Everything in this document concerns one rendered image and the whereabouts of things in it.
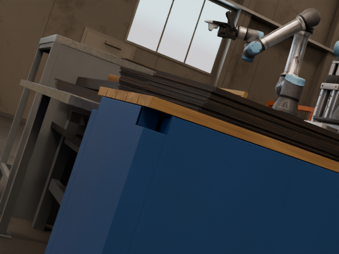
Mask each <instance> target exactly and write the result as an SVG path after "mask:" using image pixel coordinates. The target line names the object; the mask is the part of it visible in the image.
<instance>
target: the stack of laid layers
mask: <svg viewBox="0 0 339 254"><path fill-rule="evenodd" d="M76 85H78V86H81V87H85V88H88V89H92V90H97V91H99V88H100V87H106V88H111V89H117V90H119V87H118V86H120V84H119V82H113V81H106V80H99V79H91V78H84V77H78V78H77V81H76Z"/></svg>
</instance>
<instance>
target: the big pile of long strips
mask: <svg viewBox="0 0 339 254"><path fill-rule="evenodd" d="M120 70H121V71H119V73H120V75H121V77H120V78H119V84H120V86H118V87H119V90H122V91H128V92H133V93H138V94H144V95H149V96H154V97H157V98H160V99H162V100H165V101H168V102H171V103H174V104H176V105H179V106H182V107H185V108H188V109H190V110H193V111H196V112H199V113H202V114H205V115H208V116H211V117H213V118H216V119H219V120H222V121H225V122H227V123H230V124H233V125H236V126H239V127H241V128H244V129H247V130H249V131H252V132H255V133H258V134H261V135H264V136H266V137H269V138H272V139H275V140H278V141H280V142H283V143H286V144H289V145H292V146H294V147H297V148H300V149H303V150H306V151H308V152H311V153H314V154H317V155H320V156H322V157H325V158H328V159H331V160H334V161H336V162H339V134H337V133H335V132H332V131H329V130H327V129H324V128H322V127H319V126H317V125H314V124H312V123H309V122H306V121H304V120H301V119H299V118H296V117H293V116H291V115H288V114H286V113H283V112H280V111H278V110H275V109H273V108H270V107H267V106H265V105H262V104H260V103H257V102H254V101H252V100H249V99H247V98H244V97H241V96H239V95H236V94H234V93H231V92H228V91H226V90H223V89H221V88H218V87H215V86H211V85H208V84H204V83H200V82H197V81H193V80H190V79H186V78H183V77H179V76H176V75H172V74H169V73H165V72H162V71H158V70H157V71H156V73H153V75H150V74H147V73H143V72H140V71H136V70H133V69H130V68H126V67H123V66H121V67H120Z"/></svg>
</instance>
